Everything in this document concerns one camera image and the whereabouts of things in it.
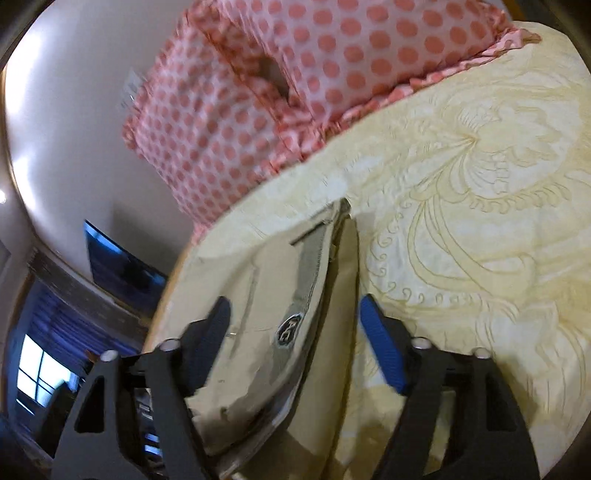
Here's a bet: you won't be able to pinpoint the black wall television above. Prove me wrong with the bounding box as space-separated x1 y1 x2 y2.
84 221 167 317

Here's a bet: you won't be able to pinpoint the right pink polka-dot pillow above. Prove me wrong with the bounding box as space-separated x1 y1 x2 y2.
189 1 541 138

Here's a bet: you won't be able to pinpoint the beige khaki pants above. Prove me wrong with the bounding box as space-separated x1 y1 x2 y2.
144 199 367 479

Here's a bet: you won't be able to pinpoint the blue window curtain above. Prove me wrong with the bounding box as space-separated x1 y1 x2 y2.
3 274 147 387

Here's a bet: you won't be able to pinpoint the cream patterned bed sheet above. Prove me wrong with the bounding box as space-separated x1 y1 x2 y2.
151 20 591 480

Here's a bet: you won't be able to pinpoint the left pink polka-dot pillow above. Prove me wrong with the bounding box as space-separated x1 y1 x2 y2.
122 1 324 242

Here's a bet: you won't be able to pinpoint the pink polka-dot pillow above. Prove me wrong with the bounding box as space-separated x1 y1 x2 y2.
122 1 324 242
189 1 541 138

